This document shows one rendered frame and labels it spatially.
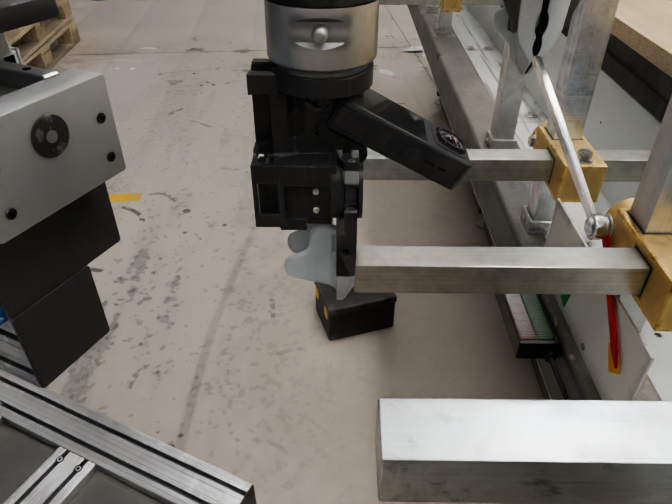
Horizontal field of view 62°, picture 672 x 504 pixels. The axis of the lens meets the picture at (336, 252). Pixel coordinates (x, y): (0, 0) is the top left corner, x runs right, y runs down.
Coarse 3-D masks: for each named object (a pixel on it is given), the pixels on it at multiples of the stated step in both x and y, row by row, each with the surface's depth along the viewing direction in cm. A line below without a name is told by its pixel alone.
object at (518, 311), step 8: (512, 296) 68; (520, 296) 68; (512, 304) 67; (520, 304) 67; (512, 312) 66; (520, 312) 66; (520, 320) 65; (528, 320) 65; (520, 328) 64; (528, 328) 64; (520, 336) 63; (528, 336) 63
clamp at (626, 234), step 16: (624, 208) 53; (624, 224) 52; (624, 240) 52; (640, 240) 49; (656, 240) 49; (656, 256) 47; (656, 272) 46; (656, 288) 46; (640, 304) 49; (656, 304) 46; (656, 320) 46
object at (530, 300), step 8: (528, 296) 68; (536, 296) 68; (528, 304) 67; (536, 304) 67; (528, 312) 66; (536, 312) 66; (536, 320) 65; (544, 320) 65; (536, 328) 64; (544, 328) 64; (544, 336) 63; (552, 336) 63
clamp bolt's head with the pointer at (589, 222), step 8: (608, 216) 54; (584, 224) 56; (592, 224) 54; (608, 224) 54; (592, 232) 54; (608, 232) 54; (608, 240) 54; (608, 296) 54; (608, 304) 54; (608, 312) 54; (608, 320) 54; (616, 328) 53; (616, 336) 52; (616, 344) 52; (616, 352) 52; (616, 360) 52
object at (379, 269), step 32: (384, 256) 48; (416, 256) 48; (448, 256) 48; (480, 256) 48; (512, 256) 48; (544, 256) 48; (576, 256) 48; (608, 256) 48; (640, 256) 48; (384, 288) 49; (416, 288) 49; (448, 288) 49; (480, 288) 49; (512, 288) 49; (544, 288) 49; (576, 288) 49; (608, 288) 48; (640, 288) 48
